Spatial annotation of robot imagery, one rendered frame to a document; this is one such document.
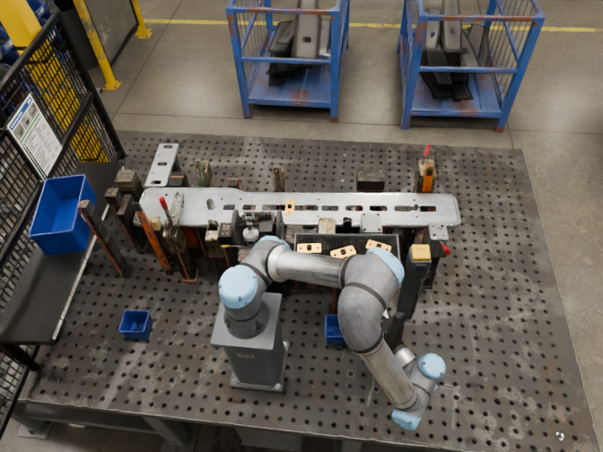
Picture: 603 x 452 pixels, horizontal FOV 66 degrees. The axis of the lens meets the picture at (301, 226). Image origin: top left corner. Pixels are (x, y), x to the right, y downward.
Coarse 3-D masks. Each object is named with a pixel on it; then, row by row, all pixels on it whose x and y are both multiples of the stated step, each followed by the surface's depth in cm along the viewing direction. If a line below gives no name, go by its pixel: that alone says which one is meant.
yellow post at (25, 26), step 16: (0, 0) 176; (16, 0) 178; (0, 16) 181; (16, 16) 181; (32, 16) 188; (16, 32) 186; (32, 32) 188; (16, 48) 192; (32, 64) 197; (64, 96) 211; (64, 112) 217; (64, 128) 225; (80, 128) 225; (96, 144) 240; (80, 160) 241; (96, 160) 241
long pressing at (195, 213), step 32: (160, 192) 206; (192, 192) 205; (224, 192) 204; (256, 192) 204; (288, 192) 203; (192, 224) 193; (288, 224) 191; (352, 224) 190; (384, 224) 189; (416, 224) 188; (448, 224) 187
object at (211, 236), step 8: (208, 232) 181; (216, 232) 181; (208, 240) 180; (216, 240) 180; (208, 248) 184; (216, 248) 184; (216, 256) 188; (224, 256) 194; (216, 264) 194; (224, 264) 194
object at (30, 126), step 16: (32, 96) 183; (16, 112) 174; (32, 112) 183; (16, 128) 174; (32, 128) 183; (48, 128) 194; (16, 144) 174; (32, 144) 183; (48, 144) 194; (48, 160) 194; (48, 176) 194
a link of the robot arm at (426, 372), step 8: (424, 360) 134; (432, 360) 134; (440, 360) 134; (416, 368) 136; (424, 368) 133; (432, 368) 133; (440, 368) 133; (416, 376) 134; (424, 376) 133; (432, 376) 132; (440, 376) 132; (424, 384) 132; (432, 384) 133; (432, 392) 133
